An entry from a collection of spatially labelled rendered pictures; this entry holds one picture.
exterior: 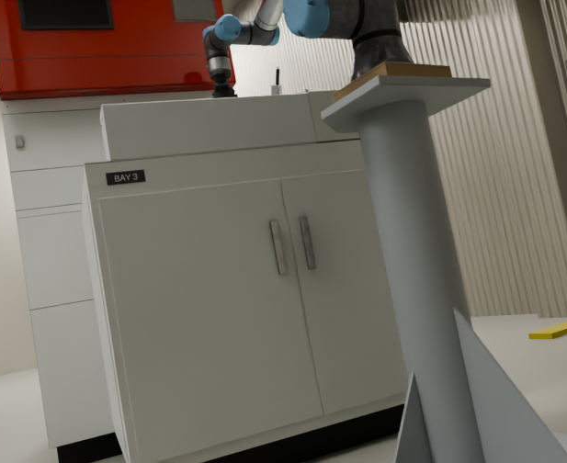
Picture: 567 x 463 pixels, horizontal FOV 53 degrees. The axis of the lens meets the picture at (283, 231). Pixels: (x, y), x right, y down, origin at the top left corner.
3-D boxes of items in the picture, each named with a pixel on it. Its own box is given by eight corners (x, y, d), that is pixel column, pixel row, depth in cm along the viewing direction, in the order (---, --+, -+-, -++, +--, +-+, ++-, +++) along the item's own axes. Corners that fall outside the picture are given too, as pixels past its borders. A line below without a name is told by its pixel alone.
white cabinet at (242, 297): (118, 457, 185) (80, 211, 192) (374, 388, 219) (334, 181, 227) (138, 523, 125) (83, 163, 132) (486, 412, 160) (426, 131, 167)
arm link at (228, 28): (250, 13, 182) (238, 29, 192) (217, 11, 177) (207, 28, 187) (254, 37, 181) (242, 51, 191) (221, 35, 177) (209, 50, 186)
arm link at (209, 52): (205, 23, 187) (198, 35, 195) (210, 54, 186) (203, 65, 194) (228, 24, 191) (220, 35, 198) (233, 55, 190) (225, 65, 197)
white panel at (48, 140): (17, 220, 187) (0, 103, 191) (250, 191, 217) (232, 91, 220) (16, 218, 184) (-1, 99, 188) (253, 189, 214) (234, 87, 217)
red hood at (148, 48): (18, 157, 254) (0, 29, 259) (197, 141, 283) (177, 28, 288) (-3, 94, 183) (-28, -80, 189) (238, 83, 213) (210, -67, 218)
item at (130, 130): (107, 170, 145) (98, 117, 146) (304, 151, 165) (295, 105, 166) (109, 160, 136) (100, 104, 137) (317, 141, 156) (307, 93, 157)
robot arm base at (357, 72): (429, 73, 132) (422, 31, 133) (388, 64, 122) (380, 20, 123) (379, 95, 143) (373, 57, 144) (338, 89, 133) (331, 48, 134)
